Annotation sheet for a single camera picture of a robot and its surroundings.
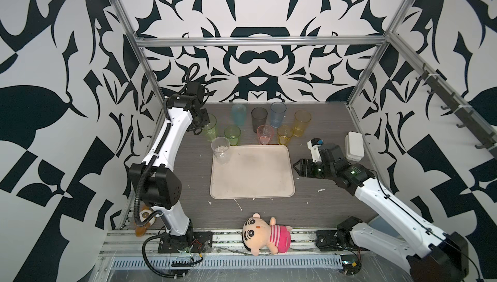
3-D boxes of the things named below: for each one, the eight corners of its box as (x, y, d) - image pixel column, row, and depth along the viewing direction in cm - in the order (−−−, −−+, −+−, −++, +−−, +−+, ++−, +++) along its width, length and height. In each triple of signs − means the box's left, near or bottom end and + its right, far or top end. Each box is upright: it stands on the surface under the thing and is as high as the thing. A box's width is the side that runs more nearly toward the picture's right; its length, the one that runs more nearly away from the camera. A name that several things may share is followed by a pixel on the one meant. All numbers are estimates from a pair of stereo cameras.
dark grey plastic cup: (249, 130, 110) (249, 113, 99) (255, 122, 114) (256, 105, 103) (261, 135, 108) (263, 118, 97) (266, 127, 112) (268, 109, 101)
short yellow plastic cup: (277, 145, 103) (278, 136, 97) (276, 133, 108) (277, 125, 102) (291, 145, 103) (293, 136, 97) (289, 133, 108) (291, 125, 102)
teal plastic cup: (232, 129, 110) (231, 117, 102) (233, 116, 116) (232, 103, 108) (245, 129, 110) (245, 117, 102) (246, 116, 116) (245, 103, 108)
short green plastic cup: (224, 142, 104) (222, 132, 97) (229, 133, 108) (228, 122, 101) (237, 147, 103) (236, 136, 95) (242, 137, 107) (241, 126, 99)
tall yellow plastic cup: (290, 140, 109) (296, 121, 96) (289, 129, 113) (294, 110, 101) (305, 140, 109) (312, 121, 96) (302, 129, 113) (309, 110, 101)
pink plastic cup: (253, 141, 105) (253, 132, 99) (260, 130, 110) (261, 121, 104) (266, 147, 102) (267, 139, 96) (273, 136, 107) (275, 127, 101)
